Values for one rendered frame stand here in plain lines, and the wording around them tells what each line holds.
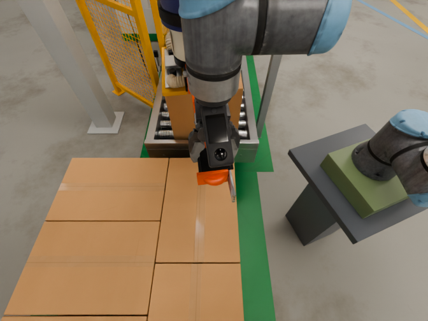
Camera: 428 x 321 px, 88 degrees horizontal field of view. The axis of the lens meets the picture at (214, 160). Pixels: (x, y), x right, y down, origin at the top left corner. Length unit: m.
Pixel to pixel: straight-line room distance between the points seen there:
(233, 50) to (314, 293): 1.63
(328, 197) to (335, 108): 1.77
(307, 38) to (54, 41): 1.84
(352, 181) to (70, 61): 1.96
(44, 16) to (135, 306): 1.74
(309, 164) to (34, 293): 1.37
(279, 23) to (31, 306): 1.33
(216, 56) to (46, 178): 2.19
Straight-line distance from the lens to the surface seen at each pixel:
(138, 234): 1.23
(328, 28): 0.36
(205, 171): 0.52
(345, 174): 1.11
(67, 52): 2.05
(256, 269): 1.71
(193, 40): 0.34
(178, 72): 1.02
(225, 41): 0.33
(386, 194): 1.16
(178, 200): 1.24
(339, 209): 1.13
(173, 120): 1.32
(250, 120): 1.52
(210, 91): 0.37
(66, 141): 2.58
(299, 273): 1.77
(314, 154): 1.24
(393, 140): 1.03
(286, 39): 0.34
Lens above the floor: 1.67
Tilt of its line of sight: 56 degrees down
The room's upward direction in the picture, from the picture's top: straight up
